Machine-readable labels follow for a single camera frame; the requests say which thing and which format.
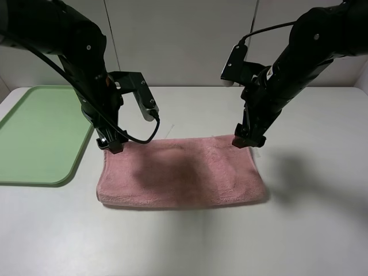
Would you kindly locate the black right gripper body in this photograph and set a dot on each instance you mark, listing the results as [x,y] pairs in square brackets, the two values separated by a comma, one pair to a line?
[262,104]

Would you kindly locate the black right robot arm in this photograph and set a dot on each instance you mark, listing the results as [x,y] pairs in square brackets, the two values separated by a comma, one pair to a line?
[316,39]

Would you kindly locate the green plastic tray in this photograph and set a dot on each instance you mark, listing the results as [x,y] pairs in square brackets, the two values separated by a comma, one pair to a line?
[43,137]

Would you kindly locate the pink terry towel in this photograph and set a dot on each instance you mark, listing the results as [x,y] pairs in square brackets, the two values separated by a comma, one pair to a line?
[190,173]

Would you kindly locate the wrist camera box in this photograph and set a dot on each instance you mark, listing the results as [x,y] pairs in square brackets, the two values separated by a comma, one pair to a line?
[144,97]
[232,70]

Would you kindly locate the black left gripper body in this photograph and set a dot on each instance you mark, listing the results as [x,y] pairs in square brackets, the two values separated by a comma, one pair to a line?
[101,100]

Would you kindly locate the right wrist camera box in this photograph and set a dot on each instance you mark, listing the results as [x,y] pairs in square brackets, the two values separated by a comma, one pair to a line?
[232,70]

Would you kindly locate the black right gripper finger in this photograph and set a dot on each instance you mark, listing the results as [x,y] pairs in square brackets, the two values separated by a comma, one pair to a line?
[258,143]
[239,142]

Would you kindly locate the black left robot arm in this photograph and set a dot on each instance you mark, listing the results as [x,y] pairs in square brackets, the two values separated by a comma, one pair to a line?
[74,47]

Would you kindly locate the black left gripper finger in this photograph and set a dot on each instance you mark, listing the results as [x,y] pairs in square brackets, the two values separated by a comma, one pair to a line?
[116,146]
[102,143]

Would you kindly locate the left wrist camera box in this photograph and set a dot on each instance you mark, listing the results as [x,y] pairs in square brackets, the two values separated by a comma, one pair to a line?
[144,97]

